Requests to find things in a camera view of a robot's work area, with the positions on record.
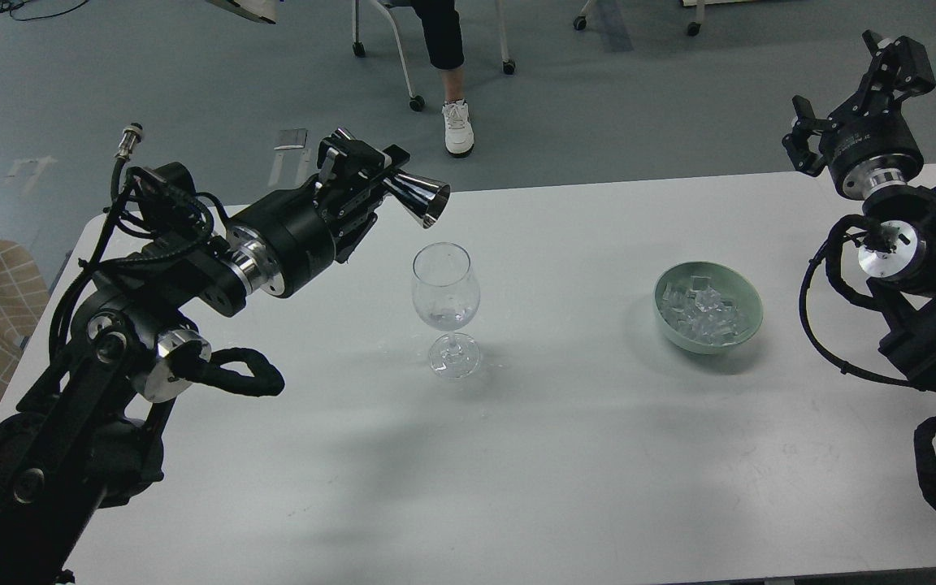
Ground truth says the steel cocktail jigger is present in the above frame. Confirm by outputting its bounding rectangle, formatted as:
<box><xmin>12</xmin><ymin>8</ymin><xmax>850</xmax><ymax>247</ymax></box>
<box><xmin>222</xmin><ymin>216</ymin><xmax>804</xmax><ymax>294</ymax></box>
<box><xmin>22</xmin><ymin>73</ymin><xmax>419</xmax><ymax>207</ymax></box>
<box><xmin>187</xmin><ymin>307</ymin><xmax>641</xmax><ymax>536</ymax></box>
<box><xmin>380</xmin><ymin>171</ymin><xmax>452</xmax><ymax>229</ymax></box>

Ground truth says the white rolling chair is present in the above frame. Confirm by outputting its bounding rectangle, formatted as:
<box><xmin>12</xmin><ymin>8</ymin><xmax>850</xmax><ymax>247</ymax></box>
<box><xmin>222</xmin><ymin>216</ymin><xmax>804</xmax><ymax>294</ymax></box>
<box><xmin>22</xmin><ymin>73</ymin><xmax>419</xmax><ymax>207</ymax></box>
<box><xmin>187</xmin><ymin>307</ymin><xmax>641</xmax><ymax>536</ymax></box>
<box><xmin>348</xmin><ymin>1</ymin><xmax>518</xmax><ymax>112</ymax></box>

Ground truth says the green bowl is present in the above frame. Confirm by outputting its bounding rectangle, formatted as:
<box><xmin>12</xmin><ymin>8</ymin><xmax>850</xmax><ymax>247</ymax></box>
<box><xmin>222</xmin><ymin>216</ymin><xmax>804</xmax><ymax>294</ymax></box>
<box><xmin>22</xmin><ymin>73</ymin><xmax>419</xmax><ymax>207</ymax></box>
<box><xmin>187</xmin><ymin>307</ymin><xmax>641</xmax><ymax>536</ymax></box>
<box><xmin>652</xmin><ymin>262</ymin><xmax>764</xmax><ymax>355</ymax></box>

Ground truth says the seated person in black trousers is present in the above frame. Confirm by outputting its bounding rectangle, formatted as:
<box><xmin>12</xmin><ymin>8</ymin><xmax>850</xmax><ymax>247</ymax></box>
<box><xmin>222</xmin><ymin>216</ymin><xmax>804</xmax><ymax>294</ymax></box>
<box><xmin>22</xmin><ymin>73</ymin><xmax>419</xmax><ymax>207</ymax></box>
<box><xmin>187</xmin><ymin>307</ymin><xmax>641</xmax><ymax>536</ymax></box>
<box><xmin>389</xmin><ymin>1</ymin><xmax>475</xmax><ymax>157</ymax></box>

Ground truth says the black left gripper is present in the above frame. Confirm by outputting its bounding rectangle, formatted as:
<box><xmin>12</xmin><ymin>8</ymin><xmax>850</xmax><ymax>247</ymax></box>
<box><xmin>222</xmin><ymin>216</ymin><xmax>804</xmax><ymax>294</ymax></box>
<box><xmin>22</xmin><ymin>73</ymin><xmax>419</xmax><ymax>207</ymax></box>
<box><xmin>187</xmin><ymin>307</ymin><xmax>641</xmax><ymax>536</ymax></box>
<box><xmin>229</xmin><ymin>128</ymin><xmax>411</xmax><ymax>297</ymax></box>

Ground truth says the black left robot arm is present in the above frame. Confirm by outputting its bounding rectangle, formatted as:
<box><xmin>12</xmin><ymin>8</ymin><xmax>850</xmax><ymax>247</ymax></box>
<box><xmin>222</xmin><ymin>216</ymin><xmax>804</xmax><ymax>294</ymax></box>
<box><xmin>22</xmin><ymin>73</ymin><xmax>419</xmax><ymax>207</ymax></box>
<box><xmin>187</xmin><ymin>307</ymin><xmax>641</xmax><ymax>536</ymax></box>
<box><xmin>0</xmin><ymin>123</ymin><xmax>411</xmax><ymax>584</ymax></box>

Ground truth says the clear wine glass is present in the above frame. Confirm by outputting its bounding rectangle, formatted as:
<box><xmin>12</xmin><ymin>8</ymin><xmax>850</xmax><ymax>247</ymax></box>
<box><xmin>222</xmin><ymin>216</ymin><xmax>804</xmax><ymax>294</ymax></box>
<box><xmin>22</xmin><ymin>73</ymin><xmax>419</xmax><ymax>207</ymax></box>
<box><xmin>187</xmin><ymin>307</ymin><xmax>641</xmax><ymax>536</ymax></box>
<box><xmin>411</xmin><ymin>243</ymin><xmax>482</xmax><ymax>380</ymax></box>

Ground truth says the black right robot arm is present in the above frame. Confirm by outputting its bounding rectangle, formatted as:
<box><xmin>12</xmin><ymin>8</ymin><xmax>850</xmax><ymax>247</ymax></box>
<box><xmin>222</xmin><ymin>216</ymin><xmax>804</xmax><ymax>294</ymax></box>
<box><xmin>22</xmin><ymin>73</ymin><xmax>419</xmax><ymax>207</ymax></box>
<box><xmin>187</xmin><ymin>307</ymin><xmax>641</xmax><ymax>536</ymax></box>
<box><xmin>782</xmin><ymin>30</ymin><xmax>936</xmax><ymax>393</ymax></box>

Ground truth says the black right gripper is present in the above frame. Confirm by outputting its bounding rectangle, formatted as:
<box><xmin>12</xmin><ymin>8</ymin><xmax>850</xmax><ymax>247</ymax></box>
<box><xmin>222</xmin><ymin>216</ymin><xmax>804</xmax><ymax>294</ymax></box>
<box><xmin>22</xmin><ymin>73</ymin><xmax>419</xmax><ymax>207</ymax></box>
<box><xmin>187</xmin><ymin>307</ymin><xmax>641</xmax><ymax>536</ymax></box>
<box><xmin>782</xmin><ymin>30</ymin><xmax>936</xmax><ymax>200</ymax></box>

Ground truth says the pile of ice cubes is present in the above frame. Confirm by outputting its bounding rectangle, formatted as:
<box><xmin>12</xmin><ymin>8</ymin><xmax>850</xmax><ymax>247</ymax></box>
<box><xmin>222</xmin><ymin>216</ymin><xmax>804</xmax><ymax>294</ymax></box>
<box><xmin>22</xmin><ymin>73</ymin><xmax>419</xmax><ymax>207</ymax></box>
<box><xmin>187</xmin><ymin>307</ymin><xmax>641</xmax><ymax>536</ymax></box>
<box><xmin>657</xmin><ymin>276</ymin><xmax>752</xmax><ymax>347</ymax></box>

